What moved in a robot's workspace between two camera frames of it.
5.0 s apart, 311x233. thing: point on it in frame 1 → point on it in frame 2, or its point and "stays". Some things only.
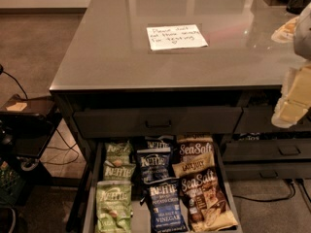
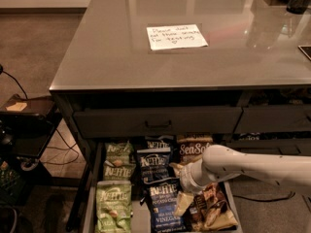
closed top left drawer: x=199 y=121 stays
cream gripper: x=303 y=36 → x=187 y=181
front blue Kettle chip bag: x=166 y=207 stays
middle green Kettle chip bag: x=118 y=173 stays
